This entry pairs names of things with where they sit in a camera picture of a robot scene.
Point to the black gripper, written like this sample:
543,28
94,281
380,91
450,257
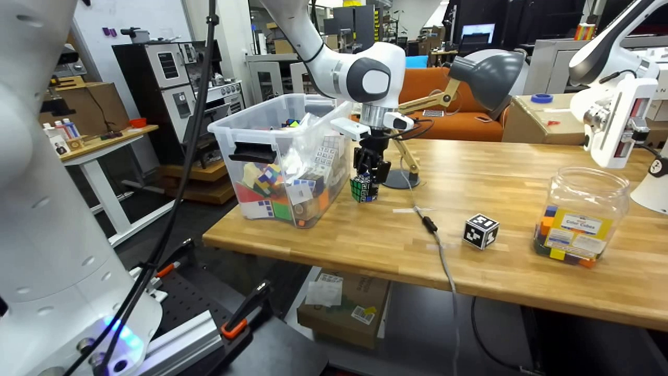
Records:
372,150

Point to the green blue tagged puzzle cube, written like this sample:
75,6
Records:
358,189

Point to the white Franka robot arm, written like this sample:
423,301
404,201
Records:
42,210

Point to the green faced puzzle cube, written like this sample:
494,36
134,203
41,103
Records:
283,212

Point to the yellow orange puzzle cube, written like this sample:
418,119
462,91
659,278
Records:
253,176

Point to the black white tag cube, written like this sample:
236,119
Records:
481,232

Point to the clear plastic jar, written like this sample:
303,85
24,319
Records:
586,196

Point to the orange sofa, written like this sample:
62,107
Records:
460,126

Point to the clear plastic storage bin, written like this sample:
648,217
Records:
268,126

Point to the cardboard box with labels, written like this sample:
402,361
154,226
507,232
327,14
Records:
341,311

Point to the brown side box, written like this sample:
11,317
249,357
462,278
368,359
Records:
536,126

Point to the small background monitor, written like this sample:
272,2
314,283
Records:
477,35

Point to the small blue block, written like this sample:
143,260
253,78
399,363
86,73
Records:
550,212

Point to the small orange block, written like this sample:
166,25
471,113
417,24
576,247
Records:
547,226

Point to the blue tape roll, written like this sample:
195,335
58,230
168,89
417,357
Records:
541,100

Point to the orange black bar clamp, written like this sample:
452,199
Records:
168,268
242,322

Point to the black mounting plate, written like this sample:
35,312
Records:
279,357

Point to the small yellow block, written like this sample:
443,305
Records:
557,254

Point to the grey lab equipment rack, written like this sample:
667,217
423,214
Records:
175,91

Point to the grey cabinet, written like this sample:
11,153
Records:
550,65

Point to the aluminium extrusion bar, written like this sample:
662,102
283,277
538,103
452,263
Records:
188,341

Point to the wooden desk white legs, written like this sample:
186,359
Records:
106,143

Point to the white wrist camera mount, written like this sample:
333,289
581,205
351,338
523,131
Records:
348,126

